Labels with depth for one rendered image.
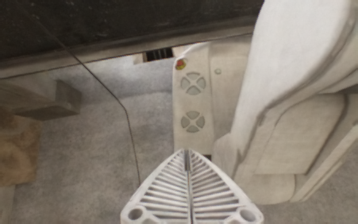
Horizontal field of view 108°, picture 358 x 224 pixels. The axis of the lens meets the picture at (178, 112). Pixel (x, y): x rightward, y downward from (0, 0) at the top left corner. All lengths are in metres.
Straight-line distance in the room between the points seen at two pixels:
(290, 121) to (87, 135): 0.96
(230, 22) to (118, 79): 0.75
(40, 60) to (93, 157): 0.54
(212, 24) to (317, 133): 0.46
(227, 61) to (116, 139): 0.73
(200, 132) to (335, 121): 0.35
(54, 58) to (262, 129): 0.67
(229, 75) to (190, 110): 0.24
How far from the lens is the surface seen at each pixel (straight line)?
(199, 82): 0.51
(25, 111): 1.06
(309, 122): 0.36
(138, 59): 1.07
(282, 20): 0.23
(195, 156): 0.16
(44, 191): 1.12
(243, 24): 0.63
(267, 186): 0.46
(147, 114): 0.86
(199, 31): 0.57
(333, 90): 0.24
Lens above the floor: 0.79
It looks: 72 degrees down
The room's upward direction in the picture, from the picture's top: 5 degrees counter-clockwise
